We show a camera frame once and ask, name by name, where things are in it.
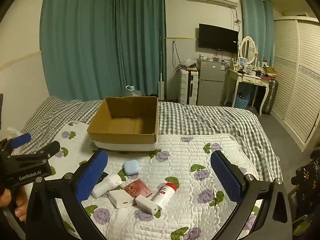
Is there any white cylindrical bottle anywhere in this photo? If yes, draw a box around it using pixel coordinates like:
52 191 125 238
91 174 123 198

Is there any white square charger block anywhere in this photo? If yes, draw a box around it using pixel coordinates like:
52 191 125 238
108 190 135 209

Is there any light blue earbuds case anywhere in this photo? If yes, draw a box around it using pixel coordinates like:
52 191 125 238
123 160 140 176

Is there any pink glitter card case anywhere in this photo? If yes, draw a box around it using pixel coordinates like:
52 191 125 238
124 179 152 198

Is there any white small power adapter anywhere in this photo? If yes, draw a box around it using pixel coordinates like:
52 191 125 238
135 194 159 216

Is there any white red-capped pill bottle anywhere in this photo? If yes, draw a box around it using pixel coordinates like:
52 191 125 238
152 183 177 210

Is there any black remote control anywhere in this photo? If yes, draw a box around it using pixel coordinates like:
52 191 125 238
97 172 108 184

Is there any person's left hand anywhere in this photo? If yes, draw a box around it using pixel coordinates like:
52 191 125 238
0 186 28 222

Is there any brown cardboard box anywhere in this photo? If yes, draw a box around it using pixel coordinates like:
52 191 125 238
87 96 159 152

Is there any white floral quilted mat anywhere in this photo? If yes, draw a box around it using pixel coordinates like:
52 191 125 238
43 121 270 240

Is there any green checked bed sheet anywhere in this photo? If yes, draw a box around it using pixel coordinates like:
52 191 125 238
22 96 283 181

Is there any clear large water jug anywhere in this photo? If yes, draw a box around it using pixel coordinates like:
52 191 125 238
122 85 145 96

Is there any dark suitcase by wardrobe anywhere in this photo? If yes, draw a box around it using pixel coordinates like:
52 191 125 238
261 80 279 115

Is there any white louvered wardrobe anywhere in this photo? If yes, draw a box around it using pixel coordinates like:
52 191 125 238
271 16 319 151

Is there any large green curtain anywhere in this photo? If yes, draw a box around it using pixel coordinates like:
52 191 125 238
40 0 166 101

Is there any blue laundry basket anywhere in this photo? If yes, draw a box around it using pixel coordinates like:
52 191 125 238
235 93 250 109

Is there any white flat mop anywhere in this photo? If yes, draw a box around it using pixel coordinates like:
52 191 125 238
158 35 165 101

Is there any white dressing table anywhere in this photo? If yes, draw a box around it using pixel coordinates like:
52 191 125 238
223 68 270 116

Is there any white hard-shell suitcase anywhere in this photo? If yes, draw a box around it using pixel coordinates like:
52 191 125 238
178 68 199 105

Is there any silver small refrigerator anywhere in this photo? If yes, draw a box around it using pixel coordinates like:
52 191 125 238
197 60 225 106

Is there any white oval vanity mirror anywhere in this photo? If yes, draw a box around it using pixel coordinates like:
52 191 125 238
238 36 258 64

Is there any narrow green window curtain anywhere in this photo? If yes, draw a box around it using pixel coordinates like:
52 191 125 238
240 0 275 66

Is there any black wall television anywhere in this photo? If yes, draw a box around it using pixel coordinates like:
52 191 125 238
198 23 239 54

